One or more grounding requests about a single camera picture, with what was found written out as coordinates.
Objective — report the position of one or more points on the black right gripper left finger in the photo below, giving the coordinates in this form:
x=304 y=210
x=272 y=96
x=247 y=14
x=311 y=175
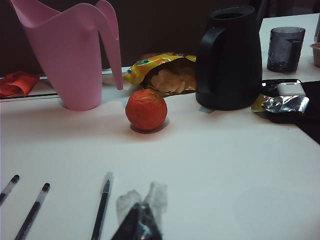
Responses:
x=127 y=225

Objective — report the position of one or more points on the beige bowl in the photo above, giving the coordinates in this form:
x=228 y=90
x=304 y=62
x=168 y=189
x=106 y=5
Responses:
x=316 y=53

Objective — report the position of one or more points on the orange round fruit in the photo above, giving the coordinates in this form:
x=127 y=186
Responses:
x=146 y=111

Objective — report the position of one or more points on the black plastic kettle jug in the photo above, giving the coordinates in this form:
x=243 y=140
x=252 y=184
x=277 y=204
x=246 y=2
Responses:
x=232 y=62

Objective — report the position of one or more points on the small white box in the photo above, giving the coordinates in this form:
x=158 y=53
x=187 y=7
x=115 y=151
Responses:
x=291 y=89

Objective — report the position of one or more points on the brown desk partition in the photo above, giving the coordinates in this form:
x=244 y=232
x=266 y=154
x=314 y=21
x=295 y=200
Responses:
x=160 y=27

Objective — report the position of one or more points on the black gel pen clear cap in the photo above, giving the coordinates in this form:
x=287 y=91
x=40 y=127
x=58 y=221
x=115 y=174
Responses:
x=102 y=207
x=8 y=188
x=32 y=212

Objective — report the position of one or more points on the black mat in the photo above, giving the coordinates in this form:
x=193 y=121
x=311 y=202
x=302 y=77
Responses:
x=313 y=112

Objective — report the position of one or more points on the orange cloth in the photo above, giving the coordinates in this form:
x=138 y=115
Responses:
x=17 y=83

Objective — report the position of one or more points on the silver foil snack wrapper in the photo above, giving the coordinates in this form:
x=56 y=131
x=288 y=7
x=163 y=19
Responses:
x=282 y=103

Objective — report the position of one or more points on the grey textured glass cup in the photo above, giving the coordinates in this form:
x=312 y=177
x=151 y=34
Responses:
x=285 y=50

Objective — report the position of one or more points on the yellow potato chips bag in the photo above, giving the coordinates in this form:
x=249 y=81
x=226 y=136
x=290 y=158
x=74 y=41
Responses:
x=140 y=67

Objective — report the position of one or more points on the pink plastic watering can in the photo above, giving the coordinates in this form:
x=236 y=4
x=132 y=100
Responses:
x=70 y=62

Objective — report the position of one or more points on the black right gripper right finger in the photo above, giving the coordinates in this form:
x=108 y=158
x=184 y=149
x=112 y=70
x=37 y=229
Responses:
x=150 y=225

